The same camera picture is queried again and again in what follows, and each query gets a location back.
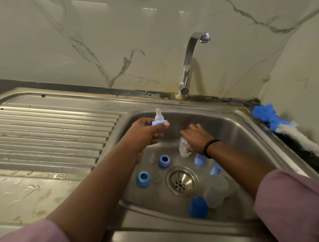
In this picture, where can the metal sink drain strainer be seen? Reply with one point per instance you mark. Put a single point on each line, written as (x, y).
(182, 182)

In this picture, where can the person's right hand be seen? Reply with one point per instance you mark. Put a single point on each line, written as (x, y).
(199, 139)

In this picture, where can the stainless steel sink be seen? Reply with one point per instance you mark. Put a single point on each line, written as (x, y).
(50, 134)

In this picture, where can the blue cylindrical bottle cap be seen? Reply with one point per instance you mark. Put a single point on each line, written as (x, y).
(200, 159)
(215, 168)

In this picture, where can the cartoon print baby bottle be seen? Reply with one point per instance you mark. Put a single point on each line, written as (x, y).
(184, 148)

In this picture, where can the person's left hand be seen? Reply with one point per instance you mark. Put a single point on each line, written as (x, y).
(139, 139)

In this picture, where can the person's right forearm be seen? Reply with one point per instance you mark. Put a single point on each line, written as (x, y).
(239, 167)

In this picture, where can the translucent bottle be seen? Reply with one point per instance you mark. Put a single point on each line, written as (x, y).
(215, 192)
(232, 186)

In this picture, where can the chrome sink faucet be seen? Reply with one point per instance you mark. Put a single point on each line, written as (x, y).
(186, 65)

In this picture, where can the person's left forearm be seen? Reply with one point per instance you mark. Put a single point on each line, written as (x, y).
(94, 199)

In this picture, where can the blue and white bottle brush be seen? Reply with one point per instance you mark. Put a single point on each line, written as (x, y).
(266, 113)

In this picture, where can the pink shirt sleeve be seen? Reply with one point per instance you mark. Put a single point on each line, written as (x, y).
(30, 233)
(294, 204)

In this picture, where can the translucent bottle front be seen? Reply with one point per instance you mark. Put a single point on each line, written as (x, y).
(215, 192)

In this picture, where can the dark blue dome cap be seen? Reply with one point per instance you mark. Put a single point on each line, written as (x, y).
(198, 207)

